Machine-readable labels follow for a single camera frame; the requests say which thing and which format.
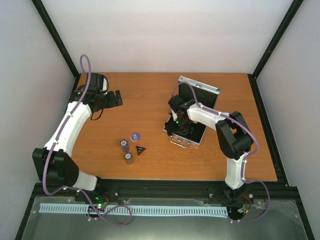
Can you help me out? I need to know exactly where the aluminium poker case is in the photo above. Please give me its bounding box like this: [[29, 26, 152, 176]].
[[163, 76, 221, 149]]

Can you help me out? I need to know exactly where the blue small blind button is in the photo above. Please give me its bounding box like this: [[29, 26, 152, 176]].
[[130, 132, 141, 142]]

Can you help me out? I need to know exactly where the purple chip stack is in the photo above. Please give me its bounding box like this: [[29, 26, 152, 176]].
[[119, 139, 130, 153], [124, 152, 134, 165]]

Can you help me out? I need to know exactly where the black red triangular button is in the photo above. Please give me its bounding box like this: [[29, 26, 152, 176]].
[[135, 145, 148, 156]]

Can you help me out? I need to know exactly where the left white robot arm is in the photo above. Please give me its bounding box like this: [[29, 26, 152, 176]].
[[32, 90, 123, 202]]

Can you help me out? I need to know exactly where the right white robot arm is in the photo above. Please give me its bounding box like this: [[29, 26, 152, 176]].
[[164, 95, 256, 202]]

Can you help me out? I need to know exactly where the left green lit circuit board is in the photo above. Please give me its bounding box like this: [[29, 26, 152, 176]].
[[94, 193, 110, 213]]

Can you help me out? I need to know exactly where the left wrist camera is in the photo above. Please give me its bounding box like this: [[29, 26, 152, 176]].
[[88, 73, 109, 94]]

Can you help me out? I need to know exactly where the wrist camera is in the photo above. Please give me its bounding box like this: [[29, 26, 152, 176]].
[[88, 73, 109, 94], [168, 95, 185, 113]]

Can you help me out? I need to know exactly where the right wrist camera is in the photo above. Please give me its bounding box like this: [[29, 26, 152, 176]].
[[168, 95, 185, 113]]

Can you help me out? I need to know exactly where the black aluminium frame rail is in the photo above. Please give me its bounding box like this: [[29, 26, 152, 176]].
[[32, 177, 300, 208]]

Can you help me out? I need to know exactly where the light blue slotted cable duct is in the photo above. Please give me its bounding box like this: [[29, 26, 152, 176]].
[[38, 203, 228, 218]]

